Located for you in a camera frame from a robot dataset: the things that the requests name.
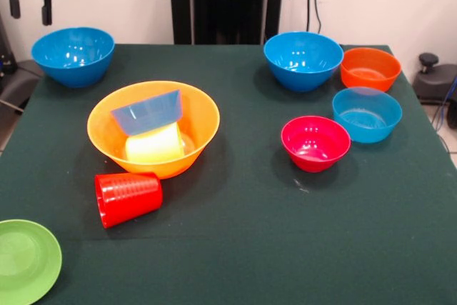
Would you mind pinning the black equipment case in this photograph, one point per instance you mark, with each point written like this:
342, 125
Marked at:
5, 51

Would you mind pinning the large blue bowl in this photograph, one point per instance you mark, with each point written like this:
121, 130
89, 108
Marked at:
73, 58
303, 65

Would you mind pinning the orange bowl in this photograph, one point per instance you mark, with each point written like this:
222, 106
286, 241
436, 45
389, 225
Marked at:
369, 76

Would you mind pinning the dark green tablecloth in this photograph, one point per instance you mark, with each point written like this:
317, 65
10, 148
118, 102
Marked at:
232, 248

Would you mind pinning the red cup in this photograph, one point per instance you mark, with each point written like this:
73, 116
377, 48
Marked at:
132, 198

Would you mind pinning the green bowl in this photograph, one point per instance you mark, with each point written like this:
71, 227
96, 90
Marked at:
21, 262

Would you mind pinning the yellow cup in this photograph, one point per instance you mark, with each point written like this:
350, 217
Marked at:
153, 148

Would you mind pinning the pink bowl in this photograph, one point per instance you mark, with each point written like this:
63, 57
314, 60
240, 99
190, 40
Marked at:
312, 160

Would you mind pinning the large yellow bowl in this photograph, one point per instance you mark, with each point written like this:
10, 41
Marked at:
200, 119

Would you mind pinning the black stand base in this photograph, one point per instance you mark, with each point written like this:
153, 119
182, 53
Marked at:
16, 83
435, 80

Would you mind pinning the small blue bowl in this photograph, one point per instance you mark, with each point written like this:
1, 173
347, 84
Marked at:
367, 130
148, 115

